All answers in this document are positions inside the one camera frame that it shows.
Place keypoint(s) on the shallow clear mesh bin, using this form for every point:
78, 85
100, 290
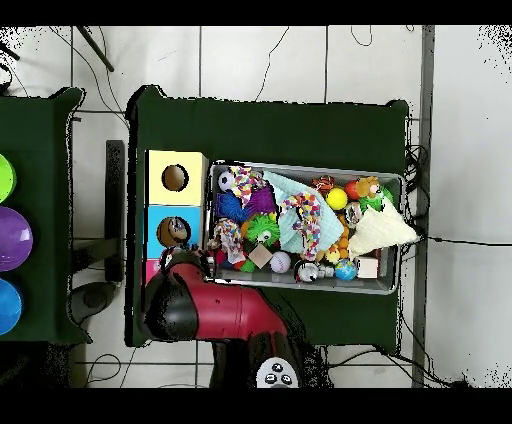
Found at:
384, 284

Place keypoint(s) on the green plastic bowl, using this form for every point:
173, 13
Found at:
5, 178

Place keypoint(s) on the black rod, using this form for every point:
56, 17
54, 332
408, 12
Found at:
94, 48

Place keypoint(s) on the blue globe ball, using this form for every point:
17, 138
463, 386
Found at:
346, 270

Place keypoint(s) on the blue spiky ball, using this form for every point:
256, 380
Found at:
232, 206

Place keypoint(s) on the mint green cloth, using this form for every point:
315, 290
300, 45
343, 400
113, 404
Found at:
328, 224

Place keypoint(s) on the cream yellow cloth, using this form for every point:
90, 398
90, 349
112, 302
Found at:
382, 230

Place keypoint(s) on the black flat bar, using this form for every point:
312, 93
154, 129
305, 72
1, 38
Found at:
115, 208

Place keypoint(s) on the dark green table cloth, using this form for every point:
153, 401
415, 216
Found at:
48, 200
264, 128

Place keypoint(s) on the wooden three-hole box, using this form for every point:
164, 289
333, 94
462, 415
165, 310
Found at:
192, 180

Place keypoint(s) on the green spiky ball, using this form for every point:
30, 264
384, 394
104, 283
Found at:
262, 230

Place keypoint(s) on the purple plastic bowl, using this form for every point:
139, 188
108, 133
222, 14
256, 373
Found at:
12, 238

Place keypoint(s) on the grey round base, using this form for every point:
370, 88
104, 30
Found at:
94, 300

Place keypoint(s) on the brown plush bear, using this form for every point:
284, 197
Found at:
368, 188

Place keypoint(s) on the colourful patterned cloth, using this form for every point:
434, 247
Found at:
244, 182
306, 212
230, 236

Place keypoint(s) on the white baseball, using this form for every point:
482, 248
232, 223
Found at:
280, 262

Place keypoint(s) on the yellow ball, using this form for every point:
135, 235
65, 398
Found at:
337, 198

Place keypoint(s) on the purple spiky ball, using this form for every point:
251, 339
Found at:
262, 200

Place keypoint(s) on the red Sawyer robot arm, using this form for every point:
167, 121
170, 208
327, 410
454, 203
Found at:
224, 308

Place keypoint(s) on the blue plastic bowl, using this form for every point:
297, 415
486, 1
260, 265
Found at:
7, 306

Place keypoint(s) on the small soccer ball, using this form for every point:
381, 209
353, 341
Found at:
227, 182

